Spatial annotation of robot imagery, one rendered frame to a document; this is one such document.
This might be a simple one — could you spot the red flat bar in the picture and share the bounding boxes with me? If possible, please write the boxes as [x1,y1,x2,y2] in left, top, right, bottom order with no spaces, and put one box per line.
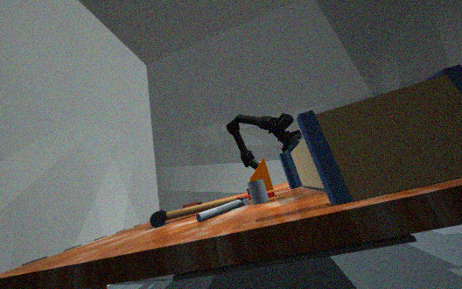
[246,192,275,200]

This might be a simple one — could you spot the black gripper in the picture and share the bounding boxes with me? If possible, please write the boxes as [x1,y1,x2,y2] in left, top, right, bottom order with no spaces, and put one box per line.
[277,131,297,152]

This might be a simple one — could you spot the grey cylinder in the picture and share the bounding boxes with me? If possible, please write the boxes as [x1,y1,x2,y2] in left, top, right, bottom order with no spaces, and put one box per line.
[247,179,269,205]

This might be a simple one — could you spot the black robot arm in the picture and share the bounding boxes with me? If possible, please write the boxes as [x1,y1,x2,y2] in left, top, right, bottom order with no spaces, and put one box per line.
[226,113,294,170]

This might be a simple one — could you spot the clear-panelled guard cubby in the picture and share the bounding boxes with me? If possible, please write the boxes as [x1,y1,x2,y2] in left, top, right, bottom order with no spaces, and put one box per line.
[279,65,462,205]

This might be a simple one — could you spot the grey metal rod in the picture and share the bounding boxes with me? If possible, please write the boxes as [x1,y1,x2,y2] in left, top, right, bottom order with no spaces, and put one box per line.
[196,196,250,222]

